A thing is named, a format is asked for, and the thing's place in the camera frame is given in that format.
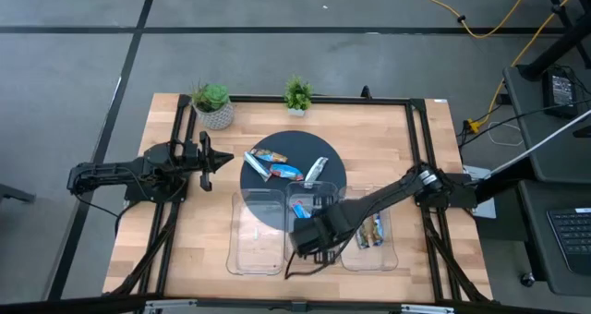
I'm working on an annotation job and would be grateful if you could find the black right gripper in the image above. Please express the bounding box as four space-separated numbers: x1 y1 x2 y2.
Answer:
289 203 353 265

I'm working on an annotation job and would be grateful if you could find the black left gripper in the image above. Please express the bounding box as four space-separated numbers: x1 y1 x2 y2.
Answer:
184 131 235 193

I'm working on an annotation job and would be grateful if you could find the green and brown granola bar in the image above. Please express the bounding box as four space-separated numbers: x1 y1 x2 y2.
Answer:
354 213 374 250

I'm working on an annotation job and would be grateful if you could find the orange Quaker Chewy bar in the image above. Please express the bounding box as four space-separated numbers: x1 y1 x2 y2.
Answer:
249 147 289 164

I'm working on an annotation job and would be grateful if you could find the blue Quaker Chewy bar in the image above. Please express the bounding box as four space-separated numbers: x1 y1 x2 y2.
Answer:
291 199 312 220
269 163 306 182

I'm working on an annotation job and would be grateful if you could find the silver white granola bar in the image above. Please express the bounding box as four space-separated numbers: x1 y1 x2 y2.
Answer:
303 155 329 189

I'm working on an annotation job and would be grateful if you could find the silver blue-striped granola bar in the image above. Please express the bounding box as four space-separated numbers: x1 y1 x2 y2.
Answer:
243 151 273 183

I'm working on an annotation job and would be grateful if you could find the clear plastic bin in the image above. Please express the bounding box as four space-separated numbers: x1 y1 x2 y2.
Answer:
225 187 286 277
337 185 400 272
283 180 342 268

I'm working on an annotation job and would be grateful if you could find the succulent in patterned pot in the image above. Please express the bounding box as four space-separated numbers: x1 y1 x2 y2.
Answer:
188 80 236 131

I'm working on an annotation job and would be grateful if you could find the black round mat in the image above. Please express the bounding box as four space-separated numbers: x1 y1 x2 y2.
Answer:
239 129 348 233

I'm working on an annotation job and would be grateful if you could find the small green plant white pot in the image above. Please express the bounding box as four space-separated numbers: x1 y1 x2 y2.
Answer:
283 74 315 118

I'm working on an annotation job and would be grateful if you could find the white paper sheet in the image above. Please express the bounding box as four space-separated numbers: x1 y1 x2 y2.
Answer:
463 164 498 221

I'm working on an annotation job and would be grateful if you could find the grey chair foot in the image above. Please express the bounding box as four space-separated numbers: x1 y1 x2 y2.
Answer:
0 182 37 205

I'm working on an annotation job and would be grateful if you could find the black crossbeam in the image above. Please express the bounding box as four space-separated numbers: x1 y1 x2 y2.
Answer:
0 293 591 314

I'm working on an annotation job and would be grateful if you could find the dark grey side desk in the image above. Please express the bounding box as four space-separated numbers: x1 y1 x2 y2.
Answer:
501 63 591 297

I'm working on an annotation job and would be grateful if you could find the silver metal rod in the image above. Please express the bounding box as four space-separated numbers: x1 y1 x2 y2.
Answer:
488 108 591 176

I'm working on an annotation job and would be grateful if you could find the black keyboard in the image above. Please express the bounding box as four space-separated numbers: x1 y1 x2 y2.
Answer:
546 206 591 277

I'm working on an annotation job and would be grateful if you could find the black power adapter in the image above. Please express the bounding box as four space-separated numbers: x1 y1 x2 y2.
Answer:
541 67 579 120

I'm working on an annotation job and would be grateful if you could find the black stand beam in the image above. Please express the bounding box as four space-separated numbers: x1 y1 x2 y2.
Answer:
519 0 591 82

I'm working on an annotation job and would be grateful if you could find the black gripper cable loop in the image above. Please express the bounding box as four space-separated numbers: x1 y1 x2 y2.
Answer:
283 237 355 281

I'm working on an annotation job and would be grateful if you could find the silver metal bracket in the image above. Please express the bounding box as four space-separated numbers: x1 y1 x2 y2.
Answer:
143 298 199 314
400 303 456 314

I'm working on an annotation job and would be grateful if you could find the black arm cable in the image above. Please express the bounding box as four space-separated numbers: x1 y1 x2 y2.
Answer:
73 191 139 237

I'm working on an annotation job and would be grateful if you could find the thin white cable loop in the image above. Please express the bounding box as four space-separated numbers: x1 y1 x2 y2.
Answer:
486 120 525 149

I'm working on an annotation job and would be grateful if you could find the thin black cable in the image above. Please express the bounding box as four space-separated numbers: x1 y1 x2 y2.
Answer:
456 99 591 149

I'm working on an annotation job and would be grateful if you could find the yellow cable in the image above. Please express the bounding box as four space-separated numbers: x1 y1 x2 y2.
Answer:
402 0 535 41
465 0 591 135

